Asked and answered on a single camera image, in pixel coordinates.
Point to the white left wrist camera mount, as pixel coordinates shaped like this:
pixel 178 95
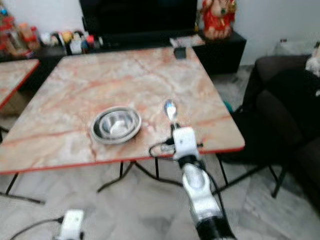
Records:
pixel 71 224

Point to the black television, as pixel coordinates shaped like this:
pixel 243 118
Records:
pixel 140 14

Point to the red ornament pile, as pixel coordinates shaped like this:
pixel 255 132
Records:
pixel 16 37

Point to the translucent plastic bag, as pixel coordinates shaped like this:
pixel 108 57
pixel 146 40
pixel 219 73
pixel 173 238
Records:
pixel 292 47

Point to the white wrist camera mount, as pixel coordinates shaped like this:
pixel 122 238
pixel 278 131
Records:
pixel 71 224
pixel 185 142

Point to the large marble folding table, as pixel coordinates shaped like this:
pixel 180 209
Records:
pixel 80 85

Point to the white fluffy item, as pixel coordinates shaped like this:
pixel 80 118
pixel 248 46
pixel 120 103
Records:
pixel 315 60

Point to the shiny metal spoon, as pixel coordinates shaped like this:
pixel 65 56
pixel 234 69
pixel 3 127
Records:
pixel 170 109

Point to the red and gold figurine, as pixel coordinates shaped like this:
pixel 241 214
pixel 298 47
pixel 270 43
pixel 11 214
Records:
pixel 218 19

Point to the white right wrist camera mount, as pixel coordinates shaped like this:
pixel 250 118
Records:
pixel 185 142

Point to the stainless steel bowl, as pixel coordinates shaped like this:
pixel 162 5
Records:
pixel 116 125

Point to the small white bottle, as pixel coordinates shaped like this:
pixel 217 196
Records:
pixel 76 46

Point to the small black box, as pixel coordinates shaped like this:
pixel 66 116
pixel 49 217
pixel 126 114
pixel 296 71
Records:
pixel 180 52

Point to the marble side table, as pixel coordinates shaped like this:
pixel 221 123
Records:
pixel 14 75

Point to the flat printed booklet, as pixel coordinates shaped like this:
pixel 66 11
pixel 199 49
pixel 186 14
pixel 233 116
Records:
pixel 187 40

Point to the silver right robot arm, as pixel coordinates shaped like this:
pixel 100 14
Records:
pixel 202 200

